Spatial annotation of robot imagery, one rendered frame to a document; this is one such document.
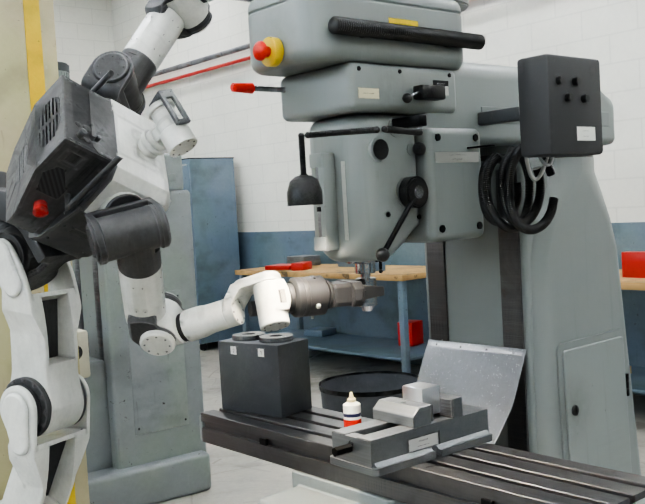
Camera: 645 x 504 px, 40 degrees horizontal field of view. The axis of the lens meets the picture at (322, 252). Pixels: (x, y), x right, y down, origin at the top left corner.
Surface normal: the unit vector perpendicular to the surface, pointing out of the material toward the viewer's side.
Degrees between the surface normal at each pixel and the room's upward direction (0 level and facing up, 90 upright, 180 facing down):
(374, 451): 90
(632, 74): 90
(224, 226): 90
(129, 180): 95
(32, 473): 115
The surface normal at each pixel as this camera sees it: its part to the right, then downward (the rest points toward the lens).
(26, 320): -0.47, 0.48
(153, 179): 0.72, -0.55
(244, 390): -0.63, 0.07
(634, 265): -0.79, 0.07
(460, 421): 0.62, 0.00
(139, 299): 0.00, 0.69
